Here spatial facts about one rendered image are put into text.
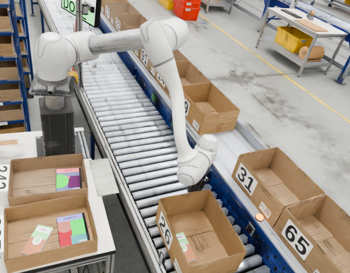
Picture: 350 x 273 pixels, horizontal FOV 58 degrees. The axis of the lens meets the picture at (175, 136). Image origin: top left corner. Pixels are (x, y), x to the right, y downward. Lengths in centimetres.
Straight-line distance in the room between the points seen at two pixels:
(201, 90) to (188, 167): 120
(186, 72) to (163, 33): 144
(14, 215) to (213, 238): 100
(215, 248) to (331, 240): 59
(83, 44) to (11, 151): 80
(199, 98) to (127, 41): 102
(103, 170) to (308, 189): 118
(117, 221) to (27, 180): 97
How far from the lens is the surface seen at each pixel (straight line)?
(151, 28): 140
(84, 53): 183
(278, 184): 201
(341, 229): 186
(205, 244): 173
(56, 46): 173
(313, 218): 192
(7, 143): 223
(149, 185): 194
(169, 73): 141
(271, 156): 204
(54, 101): 189
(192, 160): 137
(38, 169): 201
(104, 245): 166
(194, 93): 246
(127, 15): 375
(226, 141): 219
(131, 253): 253
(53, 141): 200
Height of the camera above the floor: 213
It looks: 36 degrees down
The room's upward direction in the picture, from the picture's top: 12 degrees clockwise
